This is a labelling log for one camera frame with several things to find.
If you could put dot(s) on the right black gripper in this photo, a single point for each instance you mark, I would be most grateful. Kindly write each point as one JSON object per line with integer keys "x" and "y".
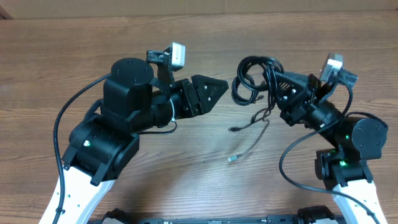
{"x": 299, "y": 84}

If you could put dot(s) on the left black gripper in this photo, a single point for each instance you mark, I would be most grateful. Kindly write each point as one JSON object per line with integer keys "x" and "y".
{"x": 199, "y": 105}

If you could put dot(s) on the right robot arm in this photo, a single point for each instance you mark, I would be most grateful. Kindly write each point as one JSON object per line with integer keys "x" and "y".
{"x": 356, "y": 137}

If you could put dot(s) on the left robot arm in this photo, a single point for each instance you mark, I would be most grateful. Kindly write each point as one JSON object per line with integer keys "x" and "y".
{"x": 139, "y": 97}

